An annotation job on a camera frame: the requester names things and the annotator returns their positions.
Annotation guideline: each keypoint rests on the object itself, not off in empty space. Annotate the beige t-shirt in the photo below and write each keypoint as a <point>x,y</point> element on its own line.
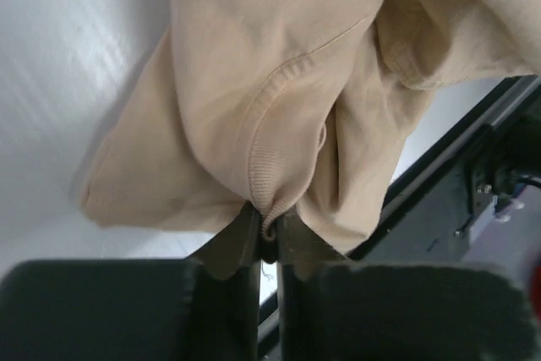
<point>302,104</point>

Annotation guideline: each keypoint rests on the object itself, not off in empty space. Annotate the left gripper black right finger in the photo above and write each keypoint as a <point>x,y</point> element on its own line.
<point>334,308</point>

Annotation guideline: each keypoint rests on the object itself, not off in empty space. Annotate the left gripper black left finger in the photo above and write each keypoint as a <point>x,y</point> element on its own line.
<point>204,307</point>

